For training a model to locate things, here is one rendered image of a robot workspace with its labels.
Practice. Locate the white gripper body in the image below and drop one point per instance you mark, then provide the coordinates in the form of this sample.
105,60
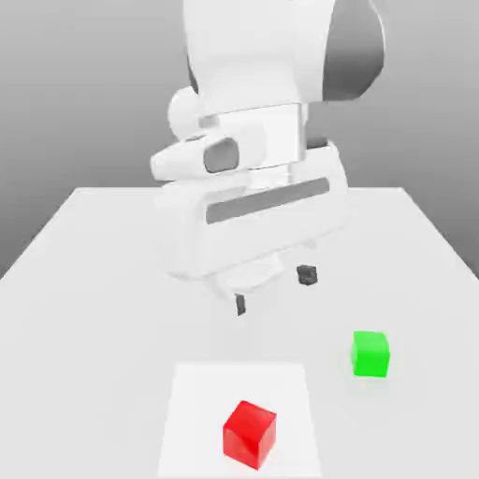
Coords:
262,232

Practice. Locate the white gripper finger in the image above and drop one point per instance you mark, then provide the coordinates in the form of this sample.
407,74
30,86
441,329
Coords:
249,275
307,275

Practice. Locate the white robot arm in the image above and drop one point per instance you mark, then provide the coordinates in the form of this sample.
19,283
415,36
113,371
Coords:
254,56

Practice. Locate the small green cube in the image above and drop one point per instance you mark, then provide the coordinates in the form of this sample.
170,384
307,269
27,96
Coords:
370,354

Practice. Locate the small red cube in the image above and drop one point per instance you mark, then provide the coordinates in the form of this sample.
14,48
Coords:
249,436

